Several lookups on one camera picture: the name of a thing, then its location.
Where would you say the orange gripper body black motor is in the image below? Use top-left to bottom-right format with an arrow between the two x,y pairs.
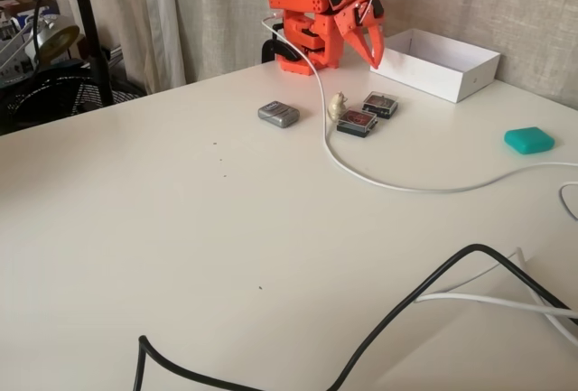
325,0 -> 386,36

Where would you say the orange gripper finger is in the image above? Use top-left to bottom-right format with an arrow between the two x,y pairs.
368,20 -> 386,70
345,27 -> 376,66

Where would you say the teal green rounded cube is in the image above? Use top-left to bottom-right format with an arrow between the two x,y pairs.
503,126 -> 556,157

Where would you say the white cardboard bin box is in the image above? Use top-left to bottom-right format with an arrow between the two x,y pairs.
369,28 -> 502,105

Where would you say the lower black socket module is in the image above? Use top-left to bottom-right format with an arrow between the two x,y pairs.
361,90 -> 402,120

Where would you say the black socket module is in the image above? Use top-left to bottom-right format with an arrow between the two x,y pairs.
335,109 -> 379,140
361,90 -> 402,120

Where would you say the small beige figurine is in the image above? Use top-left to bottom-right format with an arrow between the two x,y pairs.
326,90 -> 350,120

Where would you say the upper black socket module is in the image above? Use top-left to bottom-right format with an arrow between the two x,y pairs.
335,109 -> 379,140

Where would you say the black table clamp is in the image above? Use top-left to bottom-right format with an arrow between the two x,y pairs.
261,26 -> 302,65

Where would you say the grey metal tin case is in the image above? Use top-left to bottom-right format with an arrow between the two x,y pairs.
256,99 -> 302,130

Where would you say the beige woven curtain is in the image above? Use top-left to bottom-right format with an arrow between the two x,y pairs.
53,0 -> 578,110

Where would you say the white sheer curtain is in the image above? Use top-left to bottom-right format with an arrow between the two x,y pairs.
141,0 -> 188,96

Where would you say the black stand pole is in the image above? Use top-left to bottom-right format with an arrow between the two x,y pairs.
66,0 -> 117,108

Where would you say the silver metal desk lamp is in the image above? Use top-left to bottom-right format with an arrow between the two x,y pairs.
23,13 -> 82,68

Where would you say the black floor fan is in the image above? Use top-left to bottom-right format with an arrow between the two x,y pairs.
0,61 -> 148,135

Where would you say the long white cable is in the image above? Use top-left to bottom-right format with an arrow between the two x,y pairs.
260,13 -> 578,222

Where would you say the thick black cable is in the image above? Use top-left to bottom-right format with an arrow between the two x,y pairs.
132,243 -> 578,391

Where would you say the white cable pair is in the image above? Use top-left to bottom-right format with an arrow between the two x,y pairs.
414,291 -> 578,349

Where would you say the thin black curved cord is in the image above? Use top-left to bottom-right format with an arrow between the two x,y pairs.
28,0 -> 62,68

